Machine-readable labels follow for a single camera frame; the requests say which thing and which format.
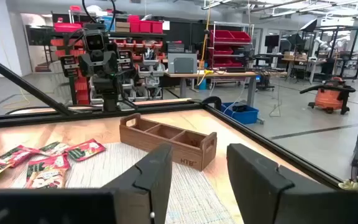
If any blue plastic bin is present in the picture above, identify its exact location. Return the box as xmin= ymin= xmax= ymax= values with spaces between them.
xmin=221 ymin=102 xmax=260 ymax=125

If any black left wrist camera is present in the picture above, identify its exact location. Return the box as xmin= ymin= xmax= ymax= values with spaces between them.
xmin=83 ymin=29 xmax=105 ymax=52

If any yellow hanging cable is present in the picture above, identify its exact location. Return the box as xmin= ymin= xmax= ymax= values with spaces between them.
xmin=196 ymin=0 xmax=214 ymax=87

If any orange shop vacuum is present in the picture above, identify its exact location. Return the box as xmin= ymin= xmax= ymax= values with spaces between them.
xmin=299 ymin=77 xmax=357 ymax=115

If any grey woven placemat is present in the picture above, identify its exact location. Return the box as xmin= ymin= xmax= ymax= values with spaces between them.
xmin=9 ymin=141 xmax=237 ymax=224

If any black softbox light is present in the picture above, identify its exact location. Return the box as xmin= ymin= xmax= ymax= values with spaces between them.
xmin=299 ymin=18 xmax=318 ymax=34

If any black metal table frame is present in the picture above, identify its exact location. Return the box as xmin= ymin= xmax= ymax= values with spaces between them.
xmin=0 ymin=43 xmax=343 ymax=190

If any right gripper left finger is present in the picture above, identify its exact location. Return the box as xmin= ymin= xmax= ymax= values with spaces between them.
xmin=0 ymin=142 xmax=173 ymax=224

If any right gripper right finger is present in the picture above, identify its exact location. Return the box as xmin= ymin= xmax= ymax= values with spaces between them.
xmin=226 ymin=142 xmax=358 ymax=224

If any metal rack with red bins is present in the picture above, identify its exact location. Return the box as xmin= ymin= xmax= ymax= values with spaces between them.
xmin=208 ymin=21 xmax=255 ymax=86

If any wooden compartment tea box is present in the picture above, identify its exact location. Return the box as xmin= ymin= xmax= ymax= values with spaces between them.
xmin=119 ymin=113 xmax=218 ymax=172

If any wooden workbench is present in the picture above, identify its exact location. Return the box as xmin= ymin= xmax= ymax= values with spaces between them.
xmin=164 ymin=70 xmax=259 ymax=108

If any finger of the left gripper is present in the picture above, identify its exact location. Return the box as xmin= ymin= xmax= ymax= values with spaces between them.
xmin=60 ymin=55 xmax=80 ymax=78
xmin=117 ymin=49 xmax=134 ymax=72

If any red strawberry tea packet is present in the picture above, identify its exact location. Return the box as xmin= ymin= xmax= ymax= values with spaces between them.
xmin=25 ymin=154 xmax=71 ymax=182
xmin=0 ymin=144 xmax=40 ymax=168
xmin=64 ymin=138 xmax=107 ymax=162
xmin=37 ymin=141 xmax=71 ymax=157

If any black monitor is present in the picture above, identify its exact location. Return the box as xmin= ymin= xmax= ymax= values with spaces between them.
xmin=264 ymin=34 xmax=281 ymax=54

